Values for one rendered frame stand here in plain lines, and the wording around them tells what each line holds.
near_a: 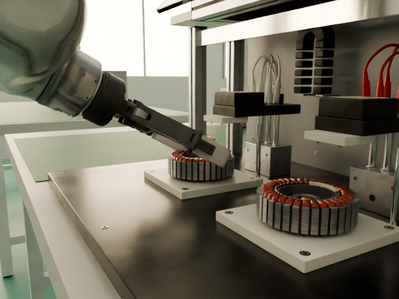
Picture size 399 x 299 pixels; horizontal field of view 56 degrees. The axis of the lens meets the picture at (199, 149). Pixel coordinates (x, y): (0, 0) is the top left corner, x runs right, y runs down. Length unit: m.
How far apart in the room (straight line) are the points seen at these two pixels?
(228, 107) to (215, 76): 5.29
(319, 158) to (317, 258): 0.42
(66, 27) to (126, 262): 0.22
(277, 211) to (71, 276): 0.22
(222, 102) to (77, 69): 0.26
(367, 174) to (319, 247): 0.18
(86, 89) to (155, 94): 4.95
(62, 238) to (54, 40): 0.27
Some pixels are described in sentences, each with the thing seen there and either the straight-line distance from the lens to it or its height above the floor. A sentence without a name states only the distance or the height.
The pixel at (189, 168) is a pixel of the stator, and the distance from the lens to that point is 0.58.
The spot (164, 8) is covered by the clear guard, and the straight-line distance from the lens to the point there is 0.38.
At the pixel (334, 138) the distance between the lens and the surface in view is 0.44.
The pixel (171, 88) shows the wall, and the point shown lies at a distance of 5.56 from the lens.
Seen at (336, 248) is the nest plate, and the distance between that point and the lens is 0.39.
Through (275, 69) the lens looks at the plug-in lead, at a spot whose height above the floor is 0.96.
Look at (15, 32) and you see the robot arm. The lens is 0.31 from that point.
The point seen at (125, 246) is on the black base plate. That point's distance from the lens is 0.41.
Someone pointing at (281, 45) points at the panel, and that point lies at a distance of 0.85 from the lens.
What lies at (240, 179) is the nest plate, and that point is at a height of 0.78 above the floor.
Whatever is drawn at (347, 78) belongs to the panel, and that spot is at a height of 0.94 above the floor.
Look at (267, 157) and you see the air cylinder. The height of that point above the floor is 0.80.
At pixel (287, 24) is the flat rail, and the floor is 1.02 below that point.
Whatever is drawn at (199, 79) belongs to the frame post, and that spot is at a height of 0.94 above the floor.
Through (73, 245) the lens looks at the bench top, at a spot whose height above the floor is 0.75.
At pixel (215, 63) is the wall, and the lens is 5.93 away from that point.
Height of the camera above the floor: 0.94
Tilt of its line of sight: 10 degrees down
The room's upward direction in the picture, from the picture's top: straight up
